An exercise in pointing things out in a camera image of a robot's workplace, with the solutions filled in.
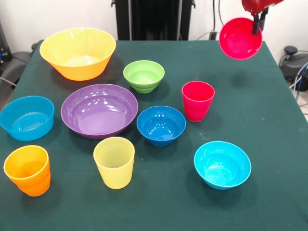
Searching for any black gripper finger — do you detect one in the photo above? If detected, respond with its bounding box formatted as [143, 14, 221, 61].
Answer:
[259, 7, 269, 31]
[252, 13, 262, 34]

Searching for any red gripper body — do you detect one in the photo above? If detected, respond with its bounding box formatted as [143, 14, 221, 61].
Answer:
[242, 0, 284, 15]

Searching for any red-pink bowl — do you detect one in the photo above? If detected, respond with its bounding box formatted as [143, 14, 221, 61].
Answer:
[218, 17, 263, 60]

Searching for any red-pink cup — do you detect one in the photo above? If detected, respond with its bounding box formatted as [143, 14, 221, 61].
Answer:
[181, 80, 216, 123]

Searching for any green bowl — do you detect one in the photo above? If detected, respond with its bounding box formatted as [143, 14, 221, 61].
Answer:
[123, 60, 166, 94]

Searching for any dark blue bowl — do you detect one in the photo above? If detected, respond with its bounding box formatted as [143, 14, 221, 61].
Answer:
[136, 105, 187, 148]

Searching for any cyan bowl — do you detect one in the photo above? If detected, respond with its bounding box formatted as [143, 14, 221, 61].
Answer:
[193, 141, 252, 191]

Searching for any large purple bowl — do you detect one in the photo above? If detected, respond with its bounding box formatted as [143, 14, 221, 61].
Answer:
[60, 83, 139, 140]

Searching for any large orange bowl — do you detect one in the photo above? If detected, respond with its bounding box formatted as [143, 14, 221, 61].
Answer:
[39, 27, 117, 82]

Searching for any yellow-green cup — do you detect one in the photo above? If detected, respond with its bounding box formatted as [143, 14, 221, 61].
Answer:
[93, 136, 136, 190]

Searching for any dark green tablecloth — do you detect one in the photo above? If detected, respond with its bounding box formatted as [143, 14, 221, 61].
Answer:
[0, 39, 308, 231]

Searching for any blue ribbed bowl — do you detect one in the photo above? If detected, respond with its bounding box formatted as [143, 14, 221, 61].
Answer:
[0, 95, 55, 142]

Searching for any black device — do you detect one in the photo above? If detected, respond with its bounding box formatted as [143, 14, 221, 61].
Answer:
[0, 21, 13, 65]

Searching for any orange cup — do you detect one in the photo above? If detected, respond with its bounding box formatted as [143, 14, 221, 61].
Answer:
[3, 144, 51, 197]

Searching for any grey pedestal foot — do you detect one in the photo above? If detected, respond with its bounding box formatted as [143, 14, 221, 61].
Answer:
[279, 46, 308, 81]
[4, 43, 39, 82]

